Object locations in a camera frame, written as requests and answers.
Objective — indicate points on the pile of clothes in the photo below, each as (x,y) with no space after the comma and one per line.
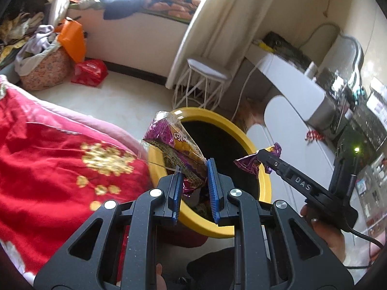
(21,24)

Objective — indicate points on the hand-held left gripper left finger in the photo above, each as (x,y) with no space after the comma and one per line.
(177,196)

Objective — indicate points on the orange bag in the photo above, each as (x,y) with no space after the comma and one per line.
(72,40)

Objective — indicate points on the orange patterned quilt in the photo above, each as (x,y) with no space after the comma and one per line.
(172,4)

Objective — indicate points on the purple yellow snack bag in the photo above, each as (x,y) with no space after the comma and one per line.
(169,133)

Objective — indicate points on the small yellow box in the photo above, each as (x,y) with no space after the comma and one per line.
(263,45)

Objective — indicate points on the yellow rimmed black trash bin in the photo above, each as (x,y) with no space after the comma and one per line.
(211,113)

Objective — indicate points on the purple wrapper piece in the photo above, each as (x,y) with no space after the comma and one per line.
(248,163)

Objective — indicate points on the white vanity desk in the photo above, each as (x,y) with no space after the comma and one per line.
(290,78)

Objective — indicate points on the floral fabric basket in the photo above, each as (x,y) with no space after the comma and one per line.
(45,72)

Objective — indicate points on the colourful cloth pile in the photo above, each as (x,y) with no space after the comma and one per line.
(84,2)

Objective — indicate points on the red plastic bag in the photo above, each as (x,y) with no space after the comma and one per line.
(89,72)

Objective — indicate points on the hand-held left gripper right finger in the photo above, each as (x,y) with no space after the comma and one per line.
(213,193)

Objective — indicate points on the dark patterned bag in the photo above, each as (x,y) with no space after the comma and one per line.
(284,46)

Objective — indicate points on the silver framed mirror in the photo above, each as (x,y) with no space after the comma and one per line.
(347,54)

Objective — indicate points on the cream curtain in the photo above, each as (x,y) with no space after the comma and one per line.
(60,0)
(205,36)

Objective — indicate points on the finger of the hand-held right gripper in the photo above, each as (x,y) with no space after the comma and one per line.
(296,181)

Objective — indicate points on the person's right hand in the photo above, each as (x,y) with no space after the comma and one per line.
(329,241)

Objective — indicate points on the red floral blanket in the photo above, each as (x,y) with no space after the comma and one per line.
(45,163)

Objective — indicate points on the small red white wrapper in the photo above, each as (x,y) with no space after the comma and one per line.
(314,135)

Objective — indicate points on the white bottle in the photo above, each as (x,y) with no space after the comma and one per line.
(310,70)

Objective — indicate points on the person's left hand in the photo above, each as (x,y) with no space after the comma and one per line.
(160,279)

